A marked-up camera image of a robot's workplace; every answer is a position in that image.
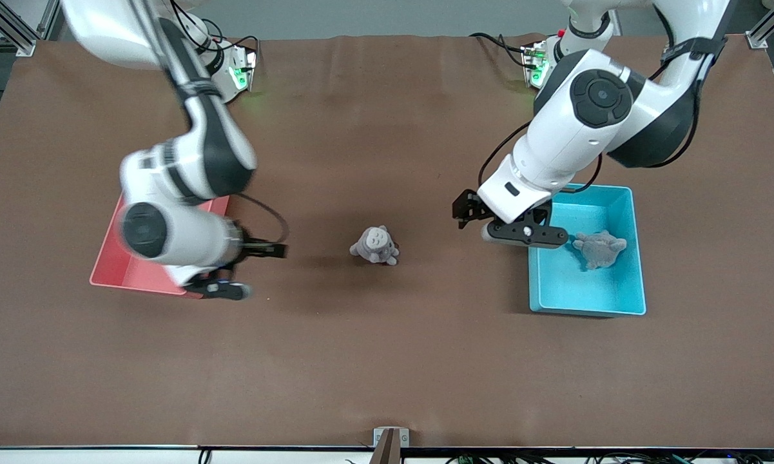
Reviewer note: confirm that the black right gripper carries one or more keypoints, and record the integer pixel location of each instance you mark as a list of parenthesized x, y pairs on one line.
[(252, 248)]

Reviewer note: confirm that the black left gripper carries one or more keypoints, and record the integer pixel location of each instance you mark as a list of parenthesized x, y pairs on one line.
[(469, 207)]

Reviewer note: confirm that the pink plastic box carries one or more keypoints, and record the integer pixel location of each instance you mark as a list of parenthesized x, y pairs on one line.
[(109, 267)]

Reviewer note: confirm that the blue plastic box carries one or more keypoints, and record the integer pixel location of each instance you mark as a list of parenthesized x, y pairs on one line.
[(586, 290)]

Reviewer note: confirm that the brown post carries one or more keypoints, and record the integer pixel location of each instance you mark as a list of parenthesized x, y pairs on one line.
[(386, 451)]

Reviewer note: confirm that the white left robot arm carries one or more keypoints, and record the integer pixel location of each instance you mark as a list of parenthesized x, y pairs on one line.
[(554, 148)]

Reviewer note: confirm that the silver metal bracket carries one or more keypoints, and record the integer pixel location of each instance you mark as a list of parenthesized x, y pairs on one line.
[(378, 437)]

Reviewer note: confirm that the plain grey plush toy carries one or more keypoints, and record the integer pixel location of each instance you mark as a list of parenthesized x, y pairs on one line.
[(598, 248)]

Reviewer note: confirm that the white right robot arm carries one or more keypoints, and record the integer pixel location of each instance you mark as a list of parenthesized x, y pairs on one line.
[(167, 232)]

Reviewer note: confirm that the brown table cover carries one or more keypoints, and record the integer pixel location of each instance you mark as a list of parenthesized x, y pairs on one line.
[(386, 354)]

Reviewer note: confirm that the aluminium frame profile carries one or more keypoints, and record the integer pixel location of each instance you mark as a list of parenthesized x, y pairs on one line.
[(764, 35), (22, 44)]

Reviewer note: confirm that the grey plush toy white face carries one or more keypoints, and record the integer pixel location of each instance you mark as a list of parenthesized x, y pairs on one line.
[(375, 245)]

